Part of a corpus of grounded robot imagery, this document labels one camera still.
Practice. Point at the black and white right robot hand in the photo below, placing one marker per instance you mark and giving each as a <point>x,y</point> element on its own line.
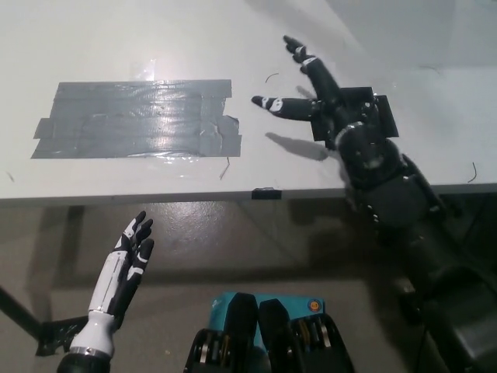
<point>341,112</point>

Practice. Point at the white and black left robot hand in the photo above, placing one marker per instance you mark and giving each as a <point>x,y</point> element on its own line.
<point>116,272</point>

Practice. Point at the black and teal robot torso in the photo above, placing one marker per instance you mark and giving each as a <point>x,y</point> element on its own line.
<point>272,342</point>

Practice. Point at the black tape square marker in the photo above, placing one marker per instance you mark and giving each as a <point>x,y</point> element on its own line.
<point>389,116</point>

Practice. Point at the black metal table leg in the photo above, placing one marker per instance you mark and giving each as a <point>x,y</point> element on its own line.
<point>19,311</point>

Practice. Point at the grey duct tape patch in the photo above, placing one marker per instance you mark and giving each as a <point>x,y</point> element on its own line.
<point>140,120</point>

